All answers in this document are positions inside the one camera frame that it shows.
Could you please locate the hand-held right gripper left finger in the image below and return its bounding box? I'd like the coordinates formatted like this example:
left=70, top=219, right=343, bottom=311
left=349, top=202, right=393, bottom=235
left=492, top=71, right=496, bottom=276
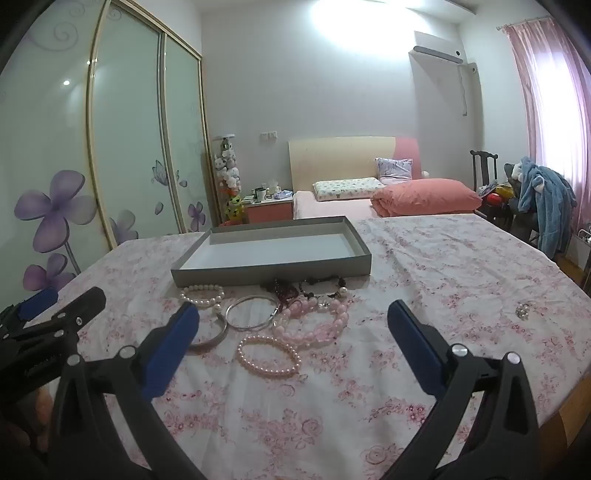
left=46, top=302, right=208, bottom=480

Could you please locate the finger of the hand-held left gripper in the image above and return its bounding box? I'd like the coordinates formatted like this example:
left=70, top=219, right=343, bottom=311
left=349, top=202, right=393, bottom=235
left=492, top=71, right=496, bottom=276
left=14, top=286, right=107, bottom=356
left=0, top=288, right=60, bottom=328

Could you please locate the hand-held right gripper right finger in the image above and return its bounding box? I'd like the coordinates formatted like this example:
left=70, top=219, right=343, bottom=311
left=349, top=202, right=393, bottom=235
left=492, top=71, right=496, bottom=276
left=383, top=300, right=543, bottom=480

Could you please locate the wide silver cuff bangle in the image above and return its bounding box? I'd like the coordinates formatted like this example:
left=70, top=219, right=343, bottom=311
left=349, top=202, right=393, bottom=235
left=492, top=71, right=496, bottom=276
left=187, top=311, right=229, bottom=350

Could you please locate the small-bead pink pearl bracelet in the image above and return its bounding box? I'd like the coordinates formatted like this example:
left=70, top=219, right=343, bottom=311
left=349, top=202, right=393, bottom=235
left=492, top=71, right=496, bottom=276
left=237, top=335, right=302, bottom=377

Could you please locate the white pearl bracelet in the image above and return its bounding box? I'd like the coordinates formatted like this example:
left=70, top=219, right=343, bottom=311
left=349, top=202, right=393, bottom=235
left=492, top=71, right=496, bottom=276
left=180, top=284, right=225, bottom=310

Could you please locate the thin silver bangle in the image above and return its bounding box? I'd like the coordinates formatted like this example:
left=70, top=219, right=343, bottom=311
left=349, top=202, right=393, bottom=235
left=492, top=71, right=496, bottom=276
left=225, top=295, right=280, bottom=331

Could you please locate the large-bead pink bracelet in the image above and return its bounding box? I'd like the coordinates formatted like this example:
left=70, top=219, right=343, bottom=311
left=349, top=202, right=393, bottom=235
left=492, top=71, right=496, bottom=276
left=272, top=295, right=350, bottom=345

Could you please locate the black bead bracelet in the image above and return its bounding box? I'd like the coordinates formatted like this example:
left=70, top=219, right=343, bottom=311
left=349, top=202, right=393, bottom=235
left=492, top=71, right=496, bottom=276
left=298, top=275, right=347, bottom=301

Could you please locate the dark red bead necklace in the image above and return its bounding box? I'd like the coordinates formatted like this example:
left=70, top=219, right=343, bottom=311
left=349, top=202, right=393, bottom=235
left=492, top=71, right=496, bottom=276
left=265, top=278, right=301, bottom=310

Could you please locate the grey shallow cardboard box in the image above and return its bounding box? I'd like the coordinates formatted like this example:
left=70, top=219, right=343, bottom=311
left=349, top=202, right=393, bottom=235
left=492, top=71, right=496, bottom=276
left=171, top=215, right=372, bottom=288

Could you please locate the person's left hand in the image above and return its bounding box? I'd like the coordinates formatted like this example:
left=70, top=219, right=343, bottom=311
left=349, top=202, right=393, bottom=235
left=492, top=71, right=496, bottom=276
left=28, top=385, right=55, bottom=457

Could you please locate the pink floral tablecloth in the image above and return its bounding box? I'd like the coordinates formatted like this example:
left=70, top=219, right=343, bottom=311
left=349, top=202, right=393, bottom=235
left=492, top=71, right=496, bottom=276
left=23, top=215, right=591, bottom=480

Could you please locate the pink pillow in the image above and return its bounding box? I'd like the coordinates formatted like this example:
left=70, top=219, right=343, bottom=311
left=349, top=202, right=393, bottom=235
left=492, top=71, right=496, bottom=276
left=371, top=179, right=484, bottom=217

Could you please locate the pink nightstand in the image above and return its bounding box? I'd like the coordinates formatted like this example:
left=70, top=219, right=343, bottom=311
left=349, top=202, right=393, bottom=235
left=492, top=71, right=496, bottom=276
left=245, top=198, right=295, bottom=225

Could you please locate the white patterned pillow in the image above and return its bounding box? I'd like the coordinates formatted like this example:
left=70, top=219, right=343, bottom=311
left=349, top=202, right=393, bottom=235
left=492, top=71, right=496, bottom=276
left=312, top=176, right=385, bottom=202

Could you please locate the purple floral pillow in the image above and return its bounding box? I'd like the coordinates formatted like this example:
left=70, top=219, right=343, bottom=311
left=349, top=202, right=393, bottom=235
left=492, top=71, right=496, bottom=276
left=375, top=158, right=413, bottom=182

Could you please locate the clear tube of plush toys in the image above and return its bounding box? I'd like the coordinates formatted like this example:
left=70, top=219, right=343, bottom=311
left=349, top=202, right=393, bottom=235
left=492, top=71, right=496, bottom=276
left=212, top=135, right=245, bottom=225

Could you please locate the dark wooden chair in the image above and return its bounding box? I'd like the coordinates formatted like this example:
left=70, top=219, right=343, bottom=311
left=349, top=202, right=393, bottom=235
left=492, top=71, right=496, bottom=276
left=469, top=150, right=500, bottom=197

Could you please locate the blue fleece robe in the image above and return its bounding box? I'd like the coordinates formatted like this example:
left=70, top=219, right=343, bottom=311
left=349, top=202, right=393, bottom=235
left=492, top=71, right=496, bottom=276
left=516, top=157, right=578, bottom=256

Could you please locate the sliding-door wardrobe with purple flowers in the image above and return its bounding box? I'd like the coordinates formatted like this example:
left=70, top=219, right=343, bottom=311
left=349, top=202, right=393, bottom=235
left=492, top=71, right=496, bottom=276
left=0, top=0, right=219, bottom=296

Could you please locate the bed with beige headboard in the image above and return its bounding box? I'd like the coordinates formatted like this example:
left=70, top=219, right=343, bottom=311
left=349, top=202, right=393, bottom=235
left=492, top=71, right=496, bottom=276
left=288, top=136, right=476, bottom=220

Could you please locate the pink sheer curtain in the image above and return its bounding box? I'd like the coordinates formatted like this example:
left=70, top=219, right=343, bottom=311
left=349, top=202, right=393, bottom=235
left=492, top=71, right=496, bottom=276
left=501, top=21, right=591, bottom=259

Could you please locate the white wall air conditioner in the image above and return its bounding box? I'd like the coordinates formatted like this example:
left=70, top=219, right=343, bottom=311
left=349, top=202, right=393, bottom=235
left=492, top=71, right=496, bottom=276
left=409, top=30, right=468, bottom=68

